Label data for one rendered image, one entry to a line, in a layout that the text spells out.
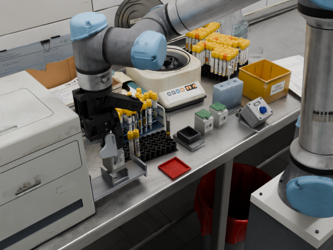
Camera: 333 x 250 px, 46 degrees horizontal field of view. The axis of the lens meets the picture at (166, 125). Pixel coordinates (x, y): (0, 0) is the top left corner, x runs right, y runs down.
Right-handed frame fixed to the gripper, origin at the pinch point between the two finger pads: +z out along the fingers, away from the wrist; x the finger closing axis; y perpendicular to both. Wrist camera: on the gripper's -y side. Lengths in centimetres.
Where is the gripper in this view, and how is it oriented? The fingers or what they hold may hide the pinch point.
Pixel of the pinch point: (112, 152)
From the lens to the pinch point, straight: 100.6
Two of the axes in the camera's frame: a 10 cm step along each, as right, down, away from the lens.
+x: 6.4, 4.3, -6.4
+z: 0.2, 8.2, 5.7
